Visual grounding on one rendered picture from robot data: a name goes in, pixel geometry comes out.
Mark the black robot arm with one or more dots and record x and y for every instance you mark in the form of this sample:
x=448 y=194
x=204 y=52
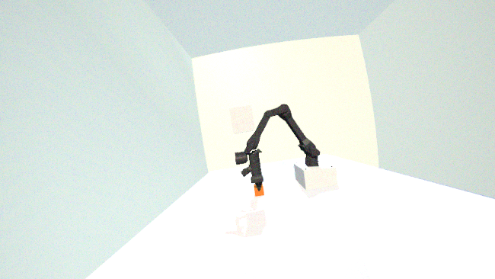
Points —
x=305 y=144

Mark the orange block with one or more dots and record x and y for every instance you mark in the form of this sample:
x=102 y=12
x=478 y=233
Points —
x=258 y=193

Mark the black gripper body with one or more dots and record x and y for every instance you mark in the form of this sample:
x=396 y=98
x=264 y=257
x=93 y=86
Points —
x=256 y=171

